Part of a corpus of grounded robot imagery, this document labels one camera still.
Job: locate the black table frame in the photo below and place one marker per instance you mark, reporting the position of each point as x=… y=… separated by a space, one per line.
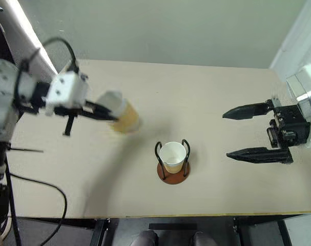
x=99 y=228

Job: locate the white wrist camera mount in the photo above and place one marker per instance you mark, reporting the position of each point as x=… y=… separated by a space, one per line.
x=305 y=87
x=68 y=87

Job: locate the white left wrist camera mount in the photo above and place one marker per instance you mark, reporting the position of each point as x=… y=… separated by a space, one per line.
x=68 y=87

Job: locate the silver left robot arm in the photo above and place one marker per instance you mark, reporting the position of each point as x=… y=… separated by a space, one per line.
x=2 y=84

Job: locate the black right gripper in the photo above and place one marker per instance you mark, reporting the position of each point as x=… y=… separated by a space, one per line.
x=289 y=128

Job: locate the tan paper cup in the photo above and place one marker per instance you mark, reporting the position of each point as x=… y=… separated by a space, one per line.
x=172 y=156
x=124 y=115

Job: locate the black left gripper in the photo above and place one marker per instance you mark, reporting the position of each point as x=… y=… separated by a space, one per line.
x=68 y=110

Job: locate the dark rounded shape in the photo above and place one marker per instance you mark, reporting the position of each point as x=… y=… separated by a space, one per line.
x=204 y=239

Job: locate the thin black rod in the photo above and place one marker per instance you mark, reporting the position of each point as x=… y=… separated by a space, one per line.
x=27 y=150

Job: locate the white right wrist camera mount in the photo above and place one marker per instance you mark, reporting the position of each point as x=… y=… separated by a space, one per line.
x=305 y=87

